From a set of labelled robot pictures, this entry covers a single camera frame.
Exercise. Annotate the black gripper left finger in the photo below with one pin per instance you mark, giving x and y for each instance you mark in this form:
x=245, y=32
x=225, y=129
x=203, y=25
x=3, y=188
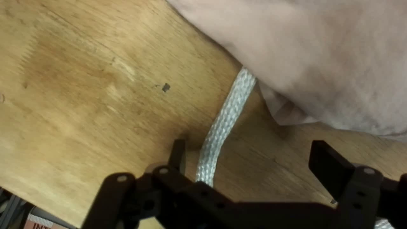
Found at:
x=169, y=199

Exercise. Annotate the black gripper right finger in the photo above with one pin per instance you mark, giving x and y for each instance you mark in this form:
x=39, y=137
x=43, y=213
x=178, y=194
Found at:
x=359, y=199

